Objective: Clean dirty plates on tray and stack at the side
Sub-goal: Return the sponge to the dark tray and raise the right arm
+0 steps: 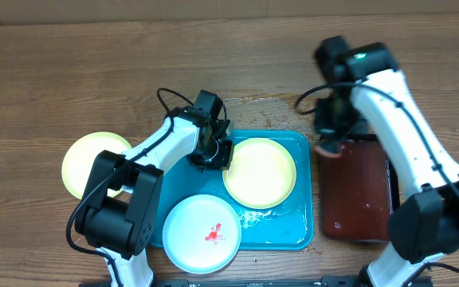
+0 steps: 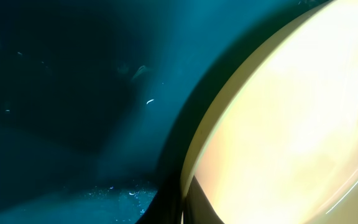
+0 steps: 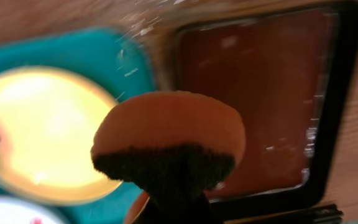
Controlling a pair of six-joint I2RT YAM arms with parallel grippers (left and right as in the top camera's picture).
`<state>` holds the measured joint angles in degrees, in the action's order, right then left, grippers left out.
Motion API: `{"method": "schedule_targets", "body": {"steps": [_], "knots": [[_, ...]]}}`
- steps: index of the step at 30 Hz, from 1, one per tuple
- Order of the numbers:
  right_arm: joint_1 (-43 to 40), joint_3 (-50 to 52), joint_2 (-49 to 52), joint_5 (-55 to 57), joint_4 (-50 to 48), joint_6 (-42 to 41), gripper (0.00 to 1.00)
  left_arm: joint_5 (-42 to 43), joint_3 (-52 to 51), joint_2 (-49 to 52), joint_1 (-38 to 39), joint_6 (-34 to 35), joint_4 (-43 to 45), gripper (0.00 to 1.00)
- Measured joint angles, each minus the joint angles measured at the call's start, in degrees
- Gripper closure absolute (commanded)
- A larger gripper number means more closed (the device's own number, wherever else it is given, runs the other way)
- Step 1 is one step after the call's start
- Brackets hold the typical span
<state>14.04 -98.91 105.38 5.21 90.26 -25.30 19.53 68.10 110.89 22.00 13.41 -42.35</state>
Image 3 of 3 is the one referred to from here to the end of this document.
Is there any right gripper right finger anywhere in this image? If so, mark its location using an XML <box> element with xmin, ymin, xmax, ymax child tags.
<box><xmin>129</xmin><ymin>191</ymin><xmax>224</xmax><ymax>224</ymax></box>

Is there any red and black sponge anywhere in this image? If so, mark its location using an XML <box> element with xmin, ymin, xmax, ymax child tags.
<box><xmin>91</xmin><ymin>91</ymin><xmax>246</xmax><ymax>201</ymax></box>

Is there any yellow-green plate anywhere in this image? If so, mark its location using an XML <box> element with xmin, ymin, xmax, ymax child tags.
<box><xmin>0</xmin><ymin>67</ymin><xmax>120</xmax><ymax>205</ymax></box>

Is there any light blue plate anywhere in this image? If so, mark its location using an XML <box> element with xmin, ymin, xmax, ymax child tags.
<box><xmin>0</xmin><ymin>195</ymin><xmax>69</xmax><ymax>224</ymax></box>

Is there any black tray with dark water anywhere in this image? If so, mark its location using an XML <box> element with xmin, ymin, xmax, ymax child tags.
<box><xmin>172</xmin><ymin>1</ymin><xmax>358</xmax><ymax>221</ymax></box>

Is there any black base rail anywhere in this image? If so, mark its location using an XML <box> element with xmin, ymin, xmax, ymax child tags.
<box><xmin>226</xmin><ymin>204</ymin><xmax>344</xmax><ymax>224</ymax></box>

